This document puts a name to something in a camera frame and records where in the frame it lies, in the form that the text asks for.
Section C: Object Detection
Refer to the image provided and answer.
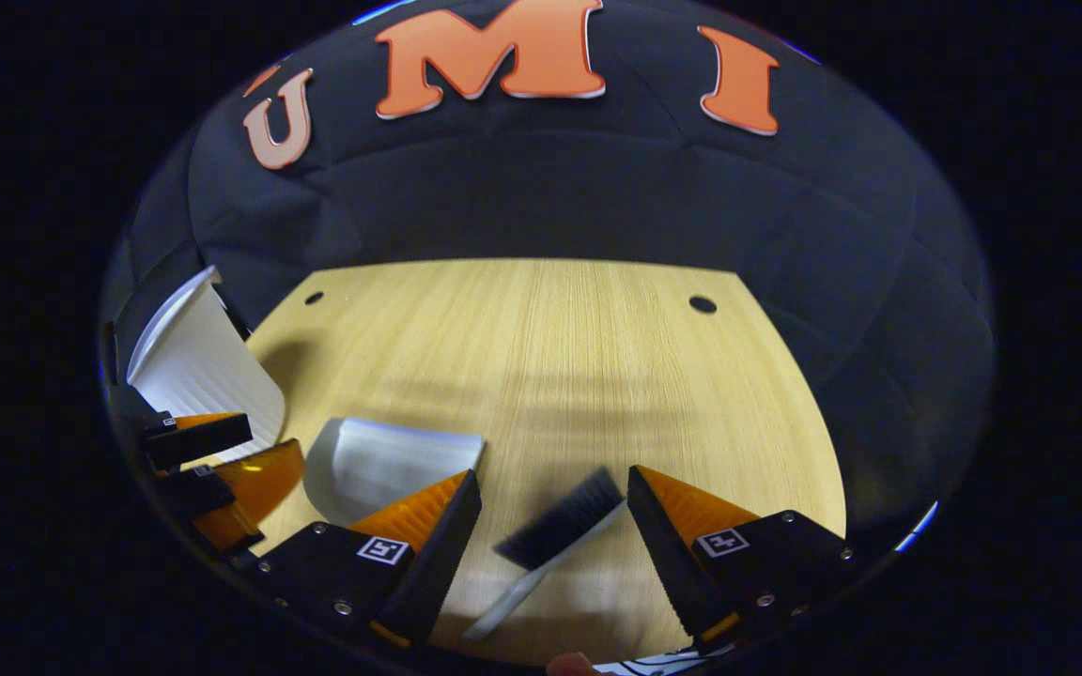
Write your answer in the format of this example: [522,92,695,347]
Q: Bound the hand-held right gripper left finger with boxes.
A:
[255,469,485,652]

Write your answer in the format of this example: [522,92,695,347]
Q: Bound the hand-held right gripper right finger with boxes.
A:
[626,464,858,651]

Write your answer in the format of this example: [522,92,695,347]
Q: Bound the white ribbed garbage bin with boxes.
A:
[125,265,287,464]

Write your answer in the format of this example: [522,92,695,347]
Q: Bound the small grey broom black bristles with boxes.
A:
[463,467,627,643]

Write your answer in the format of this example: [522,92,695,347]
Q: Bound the white plastic dustpan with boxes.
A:
[302,417,487,529]

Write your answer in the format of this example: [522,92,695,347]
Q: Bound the black backdrop cloth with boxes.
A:
[100,0,997,564]

